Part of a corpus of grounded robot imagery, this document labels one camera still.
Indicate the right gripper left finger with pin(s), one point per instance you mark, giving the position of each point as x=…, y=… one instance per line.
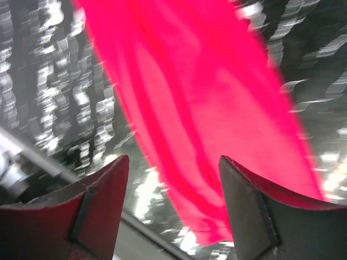
x=79, y=221

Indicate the red t shirt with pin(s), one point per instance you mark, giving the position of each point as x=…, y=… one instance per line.
x=195, y=85

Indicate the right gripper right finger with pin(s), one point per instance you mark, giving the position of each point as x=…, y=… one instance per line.
x=269, y=221

